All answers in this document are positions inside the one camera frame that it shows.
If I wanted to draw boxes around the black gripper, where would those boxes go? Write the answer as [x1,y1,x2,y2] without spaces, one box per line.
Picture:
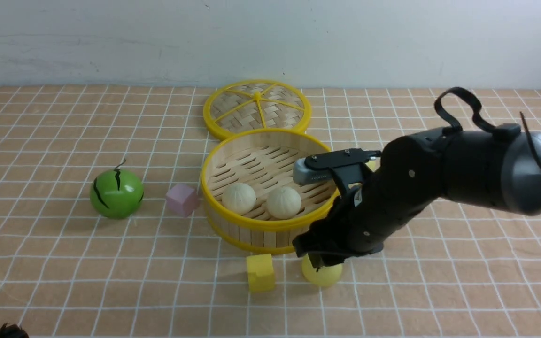
[292,136,445,268]

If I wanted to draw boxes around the yellow bun front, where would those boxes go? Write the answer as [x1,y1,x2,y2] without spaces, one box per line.
[302,255,343,287]

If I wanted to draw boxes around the white bun front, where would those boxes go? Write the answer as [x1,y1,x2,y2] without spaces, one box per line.
[266,186,302,220]

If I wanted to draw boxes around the white bun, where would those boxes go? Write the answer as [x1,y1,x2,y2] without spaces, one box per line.
[221,182,257,215]
[266,186,302,220]

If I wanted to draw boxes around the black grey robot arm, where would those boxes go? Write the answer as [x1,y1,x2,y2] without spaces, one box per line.
[292,124,541,268]

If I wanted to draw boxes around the bamboo steamer tray yellow rim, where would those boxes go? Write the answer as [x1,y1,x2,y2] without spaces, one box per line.
[200,129,339,255]

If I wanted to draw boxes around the woven bamboo steamer lid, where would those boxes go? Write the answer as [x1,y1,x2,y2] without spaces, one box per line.
[202,79,312,140]

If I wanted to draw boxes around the yellow foam cube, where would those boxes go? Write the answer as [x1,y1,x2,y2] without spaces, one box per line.
[246,253,276,293]

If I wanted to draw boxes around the purple foam cube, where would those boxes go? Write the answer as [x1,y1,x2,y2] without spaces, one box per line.
[165,183,200,217]

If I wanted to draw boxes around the green toy watermelon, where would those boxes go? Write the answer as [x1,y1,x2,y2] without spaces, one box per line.
[90,159,144,220]

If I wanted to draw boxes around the checkered orange tablecloth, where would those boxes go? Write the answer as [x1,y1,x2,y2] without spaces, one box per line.
[0,85,541,338]

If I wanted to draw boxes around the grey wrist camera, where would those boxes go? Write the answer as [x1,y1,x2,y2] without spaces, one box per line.
[293,149,381,186]

